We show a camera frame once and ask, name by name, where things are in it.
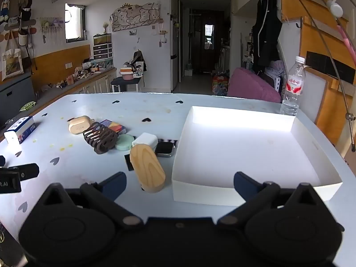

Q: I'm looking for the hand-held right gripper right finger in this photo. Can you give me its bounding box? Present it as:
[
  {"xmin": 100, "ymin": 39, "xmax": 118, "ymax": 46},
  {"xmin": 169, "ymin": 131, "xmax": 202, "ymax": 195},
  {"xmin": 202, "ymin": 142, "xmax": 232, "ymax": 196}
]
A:
[{"xmin": 217, "ymin": 172, "xmax": 326, "ymax": 228}]

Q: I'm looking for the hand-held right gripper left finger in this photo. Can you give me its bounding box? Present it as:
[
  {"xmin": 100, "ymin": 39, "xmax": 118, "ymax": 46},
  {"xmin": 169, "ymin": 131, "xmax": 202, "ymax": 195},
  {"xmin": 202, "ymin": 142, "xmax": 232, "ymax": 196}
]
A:
[{"xmin": 35, "ymin": 172, "xmax": 144, "ymax": 228}]

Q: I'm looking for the white cardboard box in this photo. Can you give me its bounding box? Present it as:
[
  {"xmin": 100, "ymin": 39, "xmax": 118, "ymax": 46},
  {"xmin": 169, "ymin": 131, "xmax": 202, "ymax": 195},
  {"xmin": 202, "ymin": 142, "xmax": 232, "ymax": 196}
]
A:
[{"xmin": 172, "ymin": 106, "xmax": 343, "ymax": 207}]

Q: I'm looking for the oval wooden case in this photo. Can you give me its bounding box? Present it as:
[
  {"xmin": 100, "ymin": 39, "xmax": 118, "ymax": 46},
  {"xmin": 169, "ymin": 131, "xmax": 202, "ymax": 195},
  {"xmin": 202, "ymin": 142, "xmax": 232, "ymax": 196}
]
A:
[{"xmin": 130, "ymin": 144, "xmax": 166, "ymax": 193}]

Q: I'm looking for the mint green round case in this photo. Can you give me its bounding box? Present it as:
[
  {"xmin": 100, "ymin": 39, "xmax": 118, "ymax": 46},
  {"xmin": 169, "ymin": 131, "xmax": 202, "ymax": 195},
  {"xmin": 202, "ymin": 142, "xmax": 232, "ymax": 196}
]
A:
[{"xmin": 115, "ymin": 134, "xmax": 135, "ymax": 151}]

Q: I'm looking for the brown hair claw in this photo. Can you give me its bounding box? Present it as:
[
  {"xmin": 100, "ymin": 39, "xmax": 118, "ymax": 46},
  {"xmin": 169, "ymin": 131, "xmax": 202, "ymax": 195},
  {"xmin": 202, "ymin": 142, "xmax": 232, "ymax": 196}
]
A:
[{"xmin": 83, "ymin": 122, "xmax": 119, "ymax": 154}]

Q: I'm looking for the white charger plug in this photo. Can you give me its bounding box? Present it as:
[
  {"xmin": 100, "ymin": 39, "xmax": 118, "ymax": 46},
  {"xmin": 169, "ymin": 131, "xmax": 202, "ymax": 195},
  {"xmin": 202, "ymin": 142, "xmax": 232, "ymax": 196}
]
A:
[{"xmin": 132, "ymin": 132, "xmax": 158, "ymax": 148}]

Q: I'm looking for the colourful card box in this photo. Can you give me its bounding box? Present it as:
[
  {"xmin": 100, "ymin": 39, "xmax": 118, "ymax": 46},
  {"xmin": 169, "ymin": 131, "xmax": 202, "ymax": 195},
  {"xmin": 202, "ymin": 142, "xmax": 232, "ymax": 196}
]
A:
[{"xmin": 99, "ymin": 119, "xmax": 126, "ymax": 134}]

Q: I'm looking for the smartwatch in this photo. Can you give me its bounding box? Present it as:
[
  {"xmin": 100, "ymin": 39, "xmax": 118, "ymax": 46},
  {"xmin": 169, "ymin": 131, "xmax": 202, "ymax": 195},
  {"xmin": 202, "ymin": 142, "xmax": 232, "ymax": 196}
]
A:
[{"xmin": 155, "ymin": 142, "xmax": 176, "ymax": 158}]

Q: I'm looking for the beige earbuds case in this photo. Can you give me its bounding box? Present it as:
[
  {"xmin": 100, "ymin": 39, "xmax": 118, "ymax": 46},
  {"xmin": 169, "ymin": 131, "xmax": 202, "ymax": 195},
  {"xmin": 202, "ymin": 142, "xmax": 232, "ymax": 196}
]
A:
[{"xmin": 68, "ymin": 116, "xmax": 95, "ymax": 136}]

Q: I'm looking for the small white device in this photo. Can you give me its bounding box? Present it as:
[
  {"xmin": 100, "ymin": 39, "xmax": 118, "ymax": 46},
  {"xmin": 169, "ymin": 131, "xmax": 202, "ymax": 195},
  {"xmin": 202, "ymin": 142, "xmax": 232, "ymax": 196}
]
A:
[{"xmin": 4, "ymin": 131, "xmax": 22, "ymax": 152}]

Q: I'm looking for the blue and white tissue box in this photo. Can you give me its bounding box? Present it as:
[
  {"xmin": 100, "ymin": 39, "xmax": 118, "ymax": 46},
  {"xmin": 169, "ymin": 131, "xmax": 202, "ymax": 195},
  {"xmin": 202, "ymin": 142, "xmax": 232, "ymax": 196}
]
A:
[{"xmin": 6, "ymin": 116, "xmax": 36, "ymax": 144}]

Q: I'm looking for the black box with gold print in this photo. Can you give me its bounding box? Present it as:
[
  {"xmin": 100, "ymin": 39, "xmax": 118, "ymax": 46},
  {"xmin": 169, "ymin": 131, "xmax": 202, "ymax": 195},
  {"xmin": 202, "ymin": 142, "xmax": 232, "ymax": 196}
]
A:
[{"xmin": 0, "ymin": 222, "xmax": 27, "ymax": 267}]

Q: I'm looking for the grey storage cabinet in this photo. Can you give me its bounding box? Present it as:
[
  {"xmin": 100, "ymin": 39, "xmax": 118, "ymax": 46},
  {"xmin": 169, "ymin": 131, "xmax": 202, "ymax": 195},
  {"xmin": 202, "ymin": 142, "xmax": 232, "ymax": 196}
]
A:
[{"xmin": 0, "ymin": 72, "xmax": 36, "ymax": 128}]

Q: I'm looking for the canvas tote bag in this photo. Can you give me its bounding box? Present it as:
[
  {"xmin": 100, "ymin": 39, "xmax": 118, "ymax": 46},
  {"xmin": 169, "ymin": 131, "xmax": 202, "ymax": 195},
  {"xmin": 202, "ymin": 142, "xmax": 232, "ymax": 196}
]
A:
[{"xmin": 1, "ymin": 32, "xmax": 25, "ymax": 81}]

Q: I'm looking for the purple sofa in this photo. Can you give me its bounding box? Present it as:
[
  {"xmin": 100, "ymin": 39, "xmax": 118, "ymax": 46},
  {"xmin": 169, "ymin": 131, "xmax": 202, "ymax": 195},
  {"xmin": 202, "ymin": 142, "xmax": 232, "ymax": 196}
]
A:
[{"xmin": 227, "ymin": 67, "xmax": 281, "ymax": 103}]

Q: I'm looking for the dark chair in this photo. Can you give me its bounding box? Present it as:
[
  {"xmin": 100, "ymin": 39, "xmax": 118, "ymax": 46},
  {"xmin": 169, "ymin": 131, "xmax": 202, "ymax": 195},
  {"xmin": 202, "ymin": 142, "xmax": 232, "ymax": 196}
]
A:
[{"xmin": 111, "ymin": 76, "xmax": 142, "ymax": 93}]

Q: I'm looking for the kitchen counter cabinet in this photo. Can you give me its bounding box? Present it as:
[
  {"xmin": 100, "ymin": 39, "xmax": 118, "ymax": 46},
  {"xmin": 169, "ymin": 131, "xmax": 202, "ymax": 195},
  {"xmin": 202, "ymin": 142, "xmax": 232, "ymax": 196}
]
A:
[{"xmin": 30, "ymin": 67, "xmax": 117, "ymax": 101}]

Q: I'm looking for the colourful toy box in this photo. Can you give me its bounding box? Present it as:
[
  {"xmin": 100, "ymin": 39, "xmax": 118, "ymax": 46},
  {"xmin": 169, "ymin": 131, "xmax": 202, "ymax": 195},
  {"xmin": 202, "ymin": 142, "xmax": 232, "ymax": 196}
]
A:
[{"xmin": 213, "ymin": 74, "xmax": 230, "ymax": 95}]

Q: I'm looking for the clear water bottle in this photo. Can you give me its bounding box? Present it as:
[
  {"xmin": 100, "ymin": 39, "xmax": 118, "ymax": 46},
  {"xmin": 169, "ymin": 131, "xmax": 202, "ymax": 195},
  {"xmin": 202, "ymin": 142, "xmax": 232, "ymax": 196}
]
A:
[{"xmin": 280, "ymin": 56, "xmax": 306, "ymax": 116}]

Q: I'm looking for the white perforated metal rack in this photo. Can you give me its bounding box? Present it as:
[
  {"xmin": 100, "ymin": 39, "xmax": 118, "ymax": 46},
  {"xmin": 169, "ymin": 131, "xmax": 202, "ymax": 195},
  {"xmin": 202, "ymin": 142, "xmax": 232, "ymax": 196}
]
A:
[{"xmin": 264, "ymin": 67, "xmax": 287, "ymax": 92}]

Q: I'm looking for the pile of small counter items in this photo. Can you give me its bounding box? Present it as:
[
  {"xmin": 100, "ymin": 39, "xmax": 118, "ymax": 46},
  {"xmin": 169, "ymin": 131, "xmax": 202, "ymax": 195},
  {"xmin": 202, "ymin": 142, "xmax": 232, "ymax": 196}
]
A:
[{"xmin": 42, "ymin": 61, "xmax": 112, "ymax": 89}]

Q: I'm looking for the pink and white pot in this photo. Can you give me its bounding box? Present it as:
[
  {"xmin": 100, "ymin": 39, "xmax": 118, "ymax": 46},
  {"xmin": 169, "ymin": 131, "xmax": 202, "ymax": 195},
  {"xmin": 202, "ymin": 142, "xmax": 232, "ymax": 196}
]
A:
[{"xmin": 119, "ymin": 66, "xmax": 135, "ymax": 81}]

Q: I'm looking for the printed bag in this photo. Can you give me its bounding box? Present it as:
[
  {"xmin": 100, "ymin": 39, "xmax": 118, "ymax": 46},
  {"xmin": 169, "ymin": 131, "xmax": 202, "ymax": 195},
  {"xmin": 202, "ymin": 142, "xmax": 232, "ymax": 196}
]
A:
[{"xmin": 131, "ymin": 51, "xmax": 147, "ymax": 78}]

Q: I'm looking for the curved metal rod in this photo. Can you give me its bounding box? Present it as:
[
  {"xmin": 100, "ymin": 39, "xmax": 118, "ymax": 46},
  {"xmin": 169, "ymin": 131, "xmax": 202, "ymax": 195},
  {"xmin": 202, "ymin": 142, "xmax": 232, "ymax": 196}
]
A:
[{"xmin": 284, "ymin": 0, "xmax": 356, "ymax": 152}]

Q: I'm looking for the small drawer organizer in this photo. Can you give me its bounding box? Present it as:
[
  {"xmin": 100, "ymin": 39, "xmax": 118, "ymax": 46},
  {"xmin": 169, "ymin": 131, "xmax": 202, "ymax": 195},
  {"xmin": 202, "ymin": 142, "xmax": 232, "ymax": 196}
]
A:
[{"xmin": 93, "ymin": 43, "xmax": 113, "ymax": 60}]

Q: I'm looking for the dark door with window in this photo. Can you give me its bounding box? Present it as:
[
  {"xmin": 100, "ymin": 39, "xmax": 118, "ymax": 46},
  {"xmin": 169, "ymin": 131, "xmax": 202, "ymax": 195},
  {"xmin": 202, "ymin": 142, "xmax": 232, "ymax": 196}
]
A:
[{"xmin": 199, "ymin": 11, "xmax": 221, "ymax": 71}]

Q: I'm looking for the glass tank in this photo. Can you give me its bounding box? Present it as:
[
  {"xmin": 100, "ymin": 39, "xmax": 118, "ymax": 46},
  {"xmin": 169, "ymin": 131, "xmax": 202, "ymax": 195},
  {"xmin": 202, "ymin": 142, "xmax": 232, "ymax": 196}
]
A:
[{"xmin": 93, "ymin": 33, "xmax": 112, "ymax": 45}]

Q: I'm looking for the window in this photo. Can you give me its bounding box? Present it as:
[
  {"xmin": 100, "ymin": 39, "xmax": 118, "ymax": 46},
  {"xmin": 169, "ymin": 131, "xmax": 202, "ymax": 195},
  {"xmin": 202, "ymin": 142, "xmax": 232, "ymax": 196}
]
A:
[{"xmin": 65, "ymin": 3, "xmax": 87, "ymax": 43}]

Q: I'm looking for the black jacket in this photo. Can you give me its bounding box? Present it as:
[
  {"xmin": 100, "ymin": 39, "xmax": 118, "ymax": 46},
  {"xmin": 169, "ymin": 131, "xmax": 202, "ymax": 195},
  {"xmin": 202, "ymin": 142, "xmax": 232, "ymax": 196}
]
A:
[{"xmin": 252, "ymin": 0, "xmax": 283, "ymax": 73}]

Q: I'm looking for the pink foam tube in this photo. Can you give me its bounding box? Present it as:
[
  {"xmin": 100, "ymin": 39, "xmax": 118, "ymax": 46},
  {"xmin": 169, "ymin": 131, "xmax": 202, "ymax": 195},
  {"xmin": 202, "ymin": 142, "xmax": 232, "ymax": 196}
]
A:
[{"xmin": 336, "ymin": 25, "xmax": 356, "ymax": 59}]

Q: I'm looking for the white round clip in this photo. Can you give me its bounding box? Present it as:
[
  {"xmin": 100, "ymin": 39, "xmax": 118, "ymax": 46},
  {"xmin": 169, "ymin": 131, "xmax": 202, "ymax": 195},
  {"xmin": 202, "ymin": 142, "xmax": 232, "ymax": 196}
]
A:
[{"xmin": 327, "ymin": 0, "xmax": 344, "ymax": 20}]

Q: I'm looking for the wall hook rack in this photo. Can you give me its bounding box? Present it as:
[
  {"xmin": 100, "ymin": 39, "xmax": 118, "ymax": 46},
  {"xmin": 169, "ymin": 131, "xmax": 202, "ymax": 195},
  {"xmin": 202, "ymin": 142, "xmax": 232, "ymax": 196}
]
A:
[{"xmin": 40, "ymin": 18, "xmax": 66, "ymax": 43}]

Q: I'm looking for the bear pattern wall cloth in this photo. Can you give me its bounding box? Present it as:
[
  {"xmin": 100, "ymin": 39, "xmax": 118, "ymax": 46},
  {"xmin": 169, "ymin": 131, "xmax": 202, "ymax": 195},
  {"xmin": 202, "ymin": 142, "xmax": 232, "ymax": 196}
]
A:
[{"xmin": 111, "ymin": 2, "xmax": 163, "ymax": 32}]

